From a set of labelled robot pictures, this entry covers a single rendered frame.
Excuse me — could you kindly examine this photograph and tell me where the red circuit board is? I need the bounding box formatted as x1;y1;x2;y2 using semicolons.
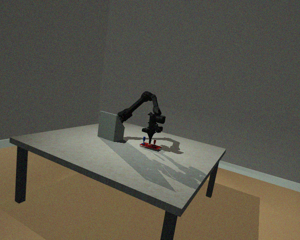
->
140;137;161;150

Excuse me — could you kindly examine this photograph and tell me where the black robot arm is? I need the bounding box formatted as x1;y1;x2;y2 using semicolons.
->
117;91;166;133

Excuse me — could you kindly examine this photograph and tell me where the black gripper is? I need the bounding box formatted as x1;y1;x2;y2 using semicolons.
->
142;121;157;140

